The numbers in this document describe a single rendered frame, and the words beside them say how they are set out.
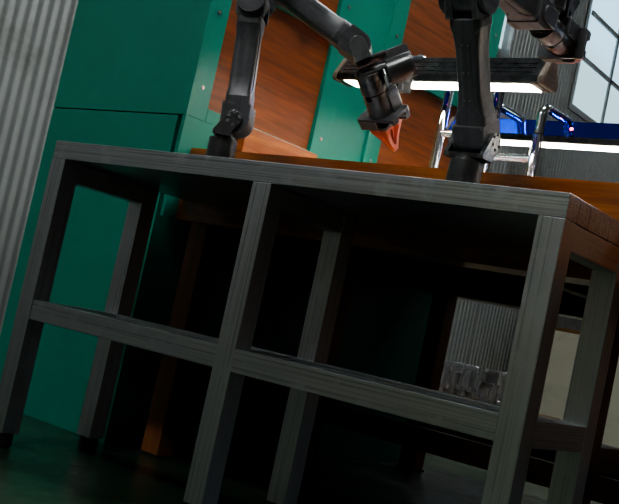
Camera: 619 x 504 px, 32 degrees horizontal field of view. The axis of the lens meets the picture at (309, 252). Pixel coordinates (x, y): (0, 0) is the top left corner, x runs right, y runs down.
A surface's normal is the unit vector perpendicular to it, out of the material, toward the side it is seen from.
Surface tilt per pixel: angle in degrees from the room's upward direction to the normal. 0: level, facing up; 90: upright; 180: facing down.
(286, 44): 90
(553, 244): 90
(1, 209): 90
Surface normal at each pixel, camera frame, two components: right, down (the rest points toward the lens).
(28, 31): 0.79, 0.13
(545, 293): -0.58, -0.18
